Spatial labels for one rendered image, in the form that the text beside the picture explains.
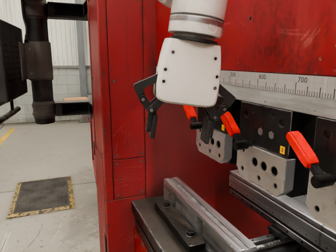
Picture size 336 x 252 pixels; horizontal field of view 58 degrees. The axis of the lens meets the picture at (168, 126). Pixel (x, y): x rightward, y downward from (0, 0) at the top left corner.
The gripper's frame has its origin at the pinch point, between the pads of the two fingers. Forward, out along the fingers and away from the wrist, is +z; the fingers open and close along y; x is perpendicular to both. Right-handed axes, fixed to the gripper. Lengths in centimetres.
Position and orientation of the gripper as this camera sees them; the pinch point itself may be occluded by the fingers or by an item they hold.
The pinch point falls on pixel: (179, 133)
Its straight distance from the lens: 50.8
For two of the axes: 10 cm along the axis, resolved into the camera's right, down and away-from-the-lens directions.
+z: -1.4, 9.7, 2.0
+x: 1.6, 2.3, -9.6
